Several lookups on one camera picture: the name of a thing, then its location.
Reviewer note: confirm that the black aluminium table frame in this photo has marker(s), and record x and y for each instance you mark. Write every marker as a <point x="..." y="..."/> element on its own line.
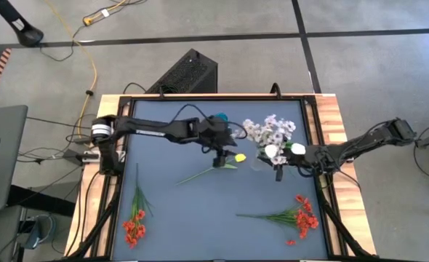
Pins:
<point x="218" y="97"/>

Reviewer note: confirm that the white flower bunch green stems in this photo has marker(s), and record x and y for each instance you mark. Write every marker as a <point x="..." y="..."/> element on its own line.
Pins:
<point x="272" y="131"/>
<point x="280" y="159"/>

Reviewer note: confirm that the black stand base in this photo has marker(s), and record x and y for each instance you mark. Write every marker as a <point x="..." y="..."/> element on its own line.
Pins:
<point x="29" y="36"/>

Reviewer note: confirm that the loose orange petal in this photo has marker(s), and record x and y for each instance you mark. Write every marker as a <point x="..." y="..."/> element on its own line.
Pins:
<point x="291" y="242"/>

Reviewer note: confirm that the white artificial tulip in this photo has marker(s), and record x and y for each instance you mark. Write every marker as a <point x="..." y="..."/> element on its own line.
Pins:
<point x="298" y="148"/>
<point x="270" y="151"/>

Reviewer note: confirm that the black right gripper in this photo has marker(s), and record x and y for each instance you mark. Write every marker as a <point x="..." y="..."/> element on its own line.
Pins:
<point x="309" y="160"/>

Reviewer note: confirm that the blue-grey bucket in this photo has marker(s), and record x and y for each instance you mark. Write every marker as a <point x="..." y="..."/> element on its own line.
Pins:
<point x="36" y="233"/>

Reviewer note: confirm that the black upright bracket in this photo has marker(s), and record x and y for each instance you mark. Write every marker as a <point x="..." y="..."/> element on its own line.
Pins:
<point x="276" y="84"/>

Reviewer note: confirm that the orange flower bunch grassy stems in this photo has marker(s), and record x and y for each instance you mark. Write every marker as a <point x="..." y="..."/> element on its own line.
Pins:
<point x="136" y="227"/>
<point x="305" y="220"/>

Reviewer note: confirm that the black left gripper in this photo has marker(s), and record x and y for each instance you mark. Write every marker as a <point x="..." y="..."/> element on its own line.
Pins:
<point x="216" y="134"/>

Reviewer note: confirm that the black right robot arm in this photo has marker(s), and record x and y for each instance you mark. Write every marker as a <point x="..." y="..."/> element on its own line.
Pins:
<point x="363" y="143"/>

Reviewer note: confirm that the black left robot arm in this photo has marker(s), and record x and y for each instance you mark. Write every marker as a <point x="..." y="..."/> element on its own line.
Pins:
<point x="145" y="129"/>

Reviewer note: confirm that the yellow artificial tulip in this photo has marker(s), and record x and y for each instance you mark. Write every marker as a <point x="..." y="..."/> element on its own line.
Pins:
<point x="240" y="157"/>

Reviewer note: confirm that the black computer tower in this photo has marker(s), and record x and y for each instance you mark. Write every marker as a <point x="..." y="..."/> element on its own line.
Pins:
<point x="189" y="72"/>

